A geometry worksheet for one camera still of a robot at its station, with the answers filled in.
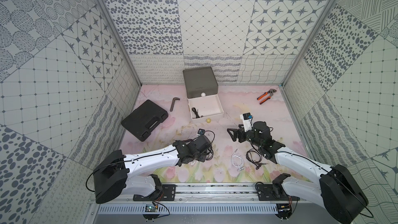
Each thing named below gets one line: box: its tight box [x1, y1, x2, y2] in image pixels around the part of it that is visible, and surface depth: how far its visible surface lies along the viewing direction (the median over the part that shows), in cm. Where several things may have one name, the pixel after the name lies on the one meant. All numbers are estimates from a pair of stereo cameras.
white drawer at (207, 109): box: [187, 94, 225, 123], surface depth 98 cm
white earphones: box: [231, 148, 245, 171], surface depth 85 cm
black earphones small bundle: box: [191, 107, 204, 119], surface depth 97 cm
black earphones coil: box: [245, 148, 269, 170], surface depth 85 cm
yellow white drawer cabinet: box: [182, 66, 223, 110], surface depth 97 cm
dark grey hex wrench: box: [169, 96, 181, 112], surface depth 113 cm
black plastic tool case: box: [120, 99, 169, 142], surface depth 97 cm
